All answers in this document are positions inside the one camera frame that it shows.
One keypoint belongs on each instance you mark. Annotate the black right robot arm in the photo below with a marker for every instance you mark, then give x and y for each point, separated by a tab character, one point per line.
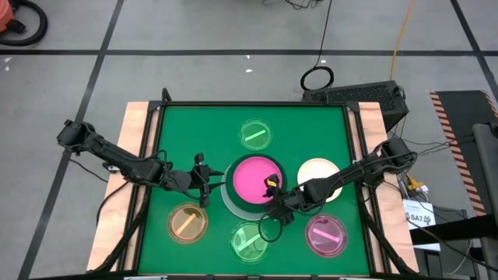
350	173

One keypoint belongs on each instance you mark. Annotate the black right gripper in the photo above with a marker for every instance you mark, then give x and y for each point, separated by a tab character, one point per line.
292	201

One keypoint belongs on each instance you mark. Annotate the clear green plastic plate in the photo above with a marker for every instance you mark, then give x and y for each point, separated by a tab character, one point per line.
255	143
239	249

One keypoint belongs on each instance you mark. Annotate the orange vacuum cleaner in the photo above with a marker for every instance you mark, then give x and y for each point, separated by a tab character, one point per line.
4	17

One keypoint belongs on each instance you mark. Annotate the white paper sign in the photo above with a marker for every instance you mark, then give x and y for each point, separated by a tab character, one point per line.
416	208

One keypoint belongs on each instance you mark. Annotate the green table mat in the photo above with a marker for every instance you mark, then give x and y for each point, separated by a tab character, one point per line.
186	128

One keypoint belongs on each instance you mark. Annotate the black table frame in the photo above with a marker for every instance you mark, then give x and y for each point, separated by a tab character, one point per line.
253	103

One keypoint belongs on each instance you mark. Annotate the black perforated computer case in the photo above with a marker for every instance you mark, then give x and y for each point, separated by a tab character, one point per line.
362	95

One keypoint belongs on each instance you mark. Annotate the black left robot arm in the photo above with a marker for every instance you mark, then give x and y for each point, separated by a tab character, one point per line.
116	157

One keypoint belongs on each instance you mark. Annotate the black diagonal frame brace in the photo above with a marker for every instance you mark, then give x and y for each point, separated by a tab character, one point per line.
118	245
385	245

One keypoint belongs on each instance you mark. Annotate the clear pink plastic plate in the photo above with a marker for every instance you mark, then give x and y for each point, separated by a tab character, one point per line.
330	246

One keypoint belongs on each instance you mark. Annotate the black ramp with orange stripes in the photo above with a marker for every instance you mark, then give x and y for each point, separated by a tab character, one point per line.
459	113

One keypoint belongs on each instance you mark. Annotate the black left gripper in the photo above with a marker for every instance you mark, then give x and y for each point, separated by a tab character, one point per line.
183	180

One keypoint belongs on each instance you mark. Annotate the black metal beam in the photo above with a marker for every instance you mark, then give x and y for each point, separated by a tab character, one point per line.
447	229

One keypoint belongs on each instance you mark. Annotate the clear orange plastic plate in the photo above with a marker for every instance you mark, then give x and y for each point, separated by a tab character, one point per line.
194	233

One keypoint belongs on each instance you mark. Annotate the cream plastic plate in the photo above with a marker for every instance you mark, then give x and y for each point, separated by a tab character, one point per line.
317	171

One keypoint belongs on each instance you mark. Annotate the magenta plastic plate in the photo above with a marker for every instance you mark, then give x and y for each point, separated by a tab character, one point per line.
251	179

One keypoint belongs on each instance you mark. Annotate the black curved frame bracket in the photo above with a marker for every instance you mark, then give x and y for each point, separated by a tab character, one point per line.
166	97

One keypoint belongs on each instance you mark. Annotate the dark green plastic plate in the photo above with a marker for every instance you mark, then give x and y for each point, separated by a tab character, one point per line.
249	208

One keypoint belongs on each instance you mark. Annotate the large grey plastic plate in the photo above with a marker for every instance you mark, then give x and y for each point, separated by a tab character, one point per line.
229	203

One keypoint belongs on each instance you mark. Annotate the yellow plug connector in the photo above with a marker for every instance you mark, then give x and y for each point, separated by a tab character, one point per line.
414	183

